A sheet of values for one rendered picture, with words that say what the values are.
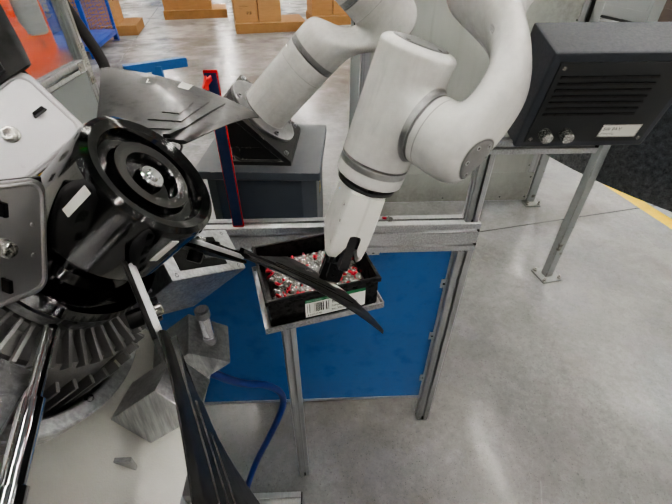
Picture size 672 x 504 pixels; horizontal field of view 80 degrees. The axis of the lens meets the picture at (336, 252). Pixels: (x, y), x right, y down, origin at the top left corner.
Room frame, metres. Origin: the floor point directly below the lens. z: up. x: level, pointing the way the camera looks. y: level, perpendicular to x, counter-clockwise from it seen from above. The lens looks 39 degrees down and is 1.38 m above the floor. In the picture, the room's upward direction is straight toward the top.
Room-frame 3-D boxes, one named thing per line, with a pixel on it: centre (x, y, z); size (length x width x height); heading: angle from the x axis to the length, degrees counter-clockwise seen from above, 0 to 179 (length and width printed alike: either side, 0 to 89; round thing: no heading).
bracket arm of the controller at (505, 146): (0.78, -0.41, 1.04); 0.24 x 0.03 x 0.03; 92
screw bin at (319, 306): (0.60, 0.04, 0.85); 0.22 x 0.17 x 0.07; 108
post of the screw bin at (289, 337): (0.58, 0.10, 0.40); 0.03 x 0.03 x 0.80; 17
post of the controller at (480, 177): (0.77, -0.31, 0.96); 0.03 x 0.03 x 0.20; 2
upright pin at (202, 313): (0.36, 0.18, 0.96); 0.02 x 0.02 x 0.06
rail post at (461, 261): (0.77, -0.31, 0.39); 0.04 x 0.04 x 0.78; 2
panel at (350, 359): (0.76, 0.12, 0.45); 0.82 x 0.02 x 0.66; 92
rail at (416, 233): (0.76, 0.12, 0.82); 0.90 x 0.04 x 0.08; 92
